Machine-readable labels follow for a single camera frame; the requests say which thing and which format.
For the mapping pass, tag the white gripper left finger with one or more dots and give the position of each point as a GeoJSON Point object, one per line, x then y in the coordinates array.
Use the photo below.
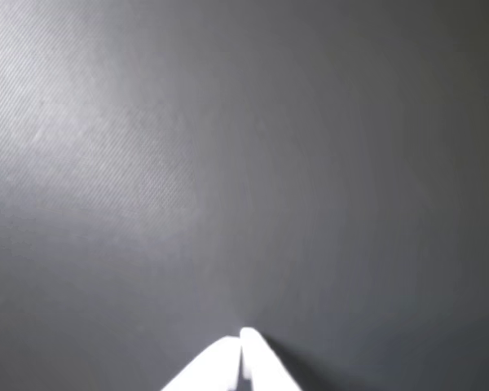
{"type": "Point", "coordinates": [212, 366]}

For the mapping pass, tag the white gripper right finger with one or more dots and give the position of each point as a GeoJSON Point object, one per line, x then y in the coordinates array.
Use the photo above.
{"type": "Point", "coordinates": [265, 362]}

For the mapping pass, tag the dark grey table mat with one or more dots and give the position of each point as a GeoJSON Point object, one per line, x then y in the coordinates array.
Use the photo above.
{"type": "Point", "coordinates": [309, 163]}

